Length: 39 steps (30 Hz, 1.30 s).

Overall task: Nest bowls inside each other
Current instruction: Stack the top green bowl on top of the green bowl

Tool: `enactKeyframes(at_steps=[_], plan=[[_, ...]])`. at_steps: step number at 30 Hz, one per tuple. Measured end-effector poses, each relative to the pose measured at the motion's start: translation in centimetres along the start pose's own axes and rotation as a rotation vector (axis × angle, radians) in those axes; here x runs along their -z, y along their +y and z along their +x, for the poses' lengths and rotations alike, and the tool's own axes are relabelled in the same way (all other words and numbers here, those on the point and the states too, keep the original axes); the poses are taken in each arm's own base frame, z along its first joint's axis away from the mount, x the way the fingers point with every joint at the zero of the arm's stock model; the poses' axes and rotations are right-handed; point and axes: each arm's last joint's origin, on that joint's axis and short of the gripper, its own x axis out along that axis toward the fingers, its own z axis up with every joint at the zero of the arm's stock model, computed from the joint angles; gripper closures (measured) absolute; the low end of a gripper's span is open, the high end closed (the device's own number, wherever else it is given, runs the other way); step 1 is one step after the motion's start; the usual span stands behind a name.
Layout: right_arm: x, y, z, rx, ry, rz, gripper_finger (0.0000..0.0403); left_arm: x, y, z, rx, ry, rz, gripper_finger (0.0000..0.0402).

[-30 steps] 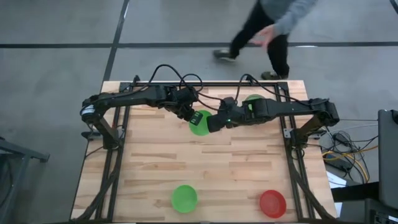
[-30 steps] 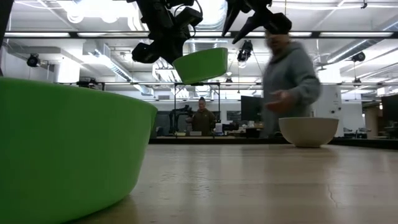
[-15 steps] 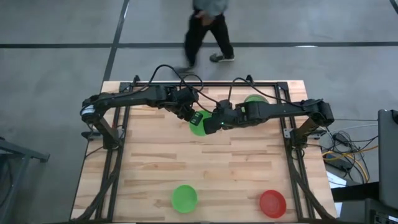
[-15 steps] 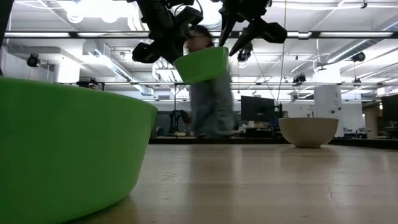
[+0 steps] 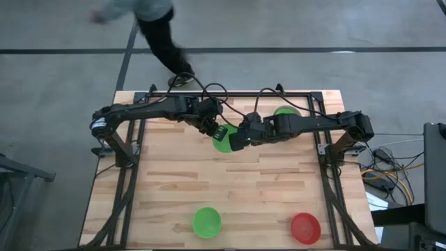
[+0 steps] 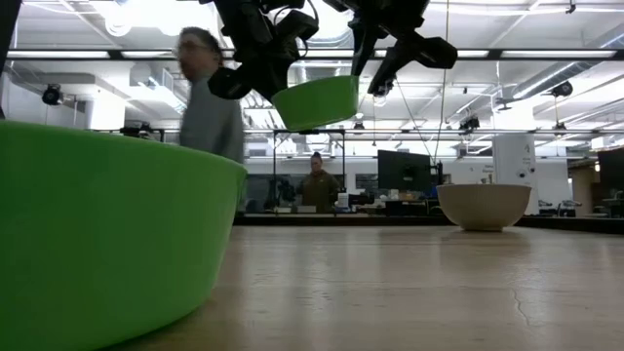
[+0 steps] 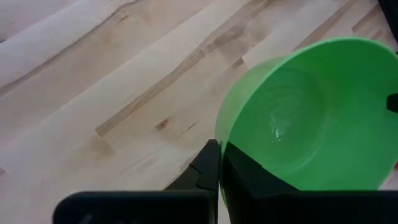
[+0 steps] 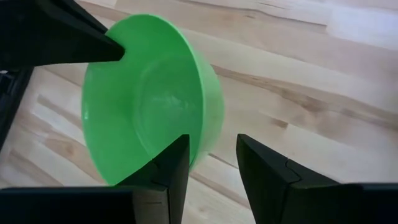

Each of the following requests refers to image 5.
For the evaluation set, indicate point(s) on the dark grey computer case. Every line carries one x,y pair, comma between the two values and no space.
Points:
435,174

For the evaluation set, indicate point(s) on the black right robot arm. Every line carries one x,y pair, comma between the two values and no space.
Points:
313,123

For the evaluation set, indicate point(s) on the black power adapter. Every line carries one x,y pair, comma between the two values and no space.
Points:
382,155
383,184

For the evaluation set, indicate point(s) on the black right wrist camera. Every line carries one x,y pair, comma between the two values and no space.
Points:
255,121

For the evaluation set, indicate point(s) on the black cabinet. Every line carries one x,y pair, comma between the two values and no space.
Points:
400,214

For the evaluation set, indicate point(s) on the white ribbed bowl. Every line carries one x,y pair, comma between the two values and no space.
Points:
287,106

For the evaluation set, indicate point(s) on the black metal rack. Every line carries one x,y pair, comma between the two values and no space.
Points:
28,169

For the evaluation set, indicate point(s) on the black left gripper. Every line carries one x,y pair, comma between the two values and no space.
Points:
205,119

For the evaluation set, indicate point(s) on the white paper sheet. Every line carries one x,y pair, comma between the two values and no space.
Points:
376,204

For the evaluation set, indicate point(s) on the black aluminium table frame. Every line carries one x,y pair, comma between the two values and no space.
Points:
244,94

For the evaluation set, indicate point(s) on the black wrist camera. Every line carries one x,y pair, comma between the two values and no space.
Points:
210,106
255,121

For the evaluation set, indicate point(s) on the person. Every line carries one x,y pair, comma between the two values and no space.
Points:
163,42

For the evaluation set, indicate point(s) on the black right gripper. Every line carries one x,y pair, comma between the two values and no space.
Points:
261,137

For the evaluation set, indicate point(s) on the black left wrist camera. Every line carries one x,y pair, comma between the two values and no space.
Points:
210,106

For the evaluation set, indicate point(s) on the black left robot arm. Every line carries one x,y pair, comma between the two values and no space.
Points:
146,109

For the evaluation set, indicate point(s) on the red plastic bowl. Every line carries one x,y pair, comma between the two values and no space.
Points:
306,228

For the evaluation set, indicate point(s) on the green plastic bowl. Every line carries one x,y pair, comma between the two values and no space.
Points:
287,112
223,146
206,223

